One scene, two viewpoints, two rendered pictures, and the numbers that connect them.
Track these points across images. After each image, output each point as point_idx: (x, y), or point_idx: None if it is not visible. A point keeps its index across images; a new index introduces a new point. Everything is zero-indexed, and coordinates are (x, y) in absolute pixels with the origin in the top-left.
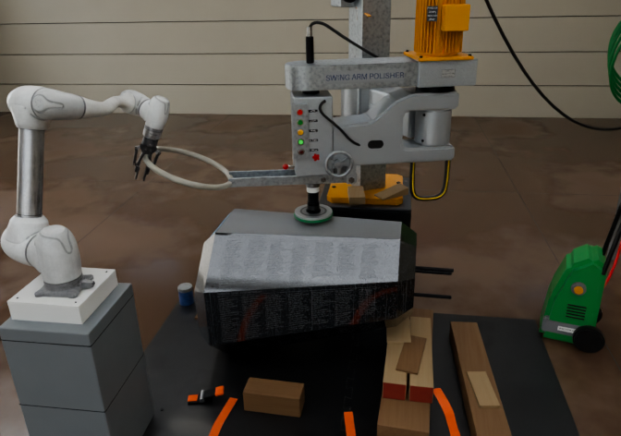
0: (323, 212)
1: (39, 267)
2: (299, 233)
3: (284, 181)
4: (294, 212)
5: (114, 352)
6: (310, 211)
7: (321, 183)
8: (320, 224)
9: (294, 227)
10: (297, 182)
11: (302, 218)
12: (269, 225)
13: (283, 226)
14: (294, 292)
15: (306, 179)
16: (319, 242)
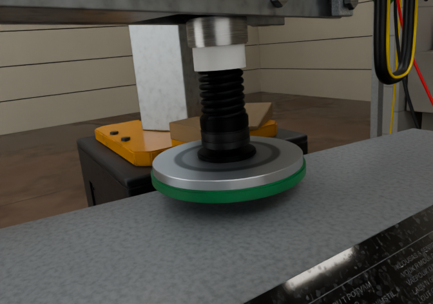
0: (271, 148)
1: None
2: (288, 254)
3: None
4: (160, 183)
5: None
6: (232, 156)
7: (272, 13)
8: (282, 194)
9: (218, 241)
10: None
11: (239, 184)
12: (82, 288)
13: (162, 259)
14: None
15: None
16: (403, 258)
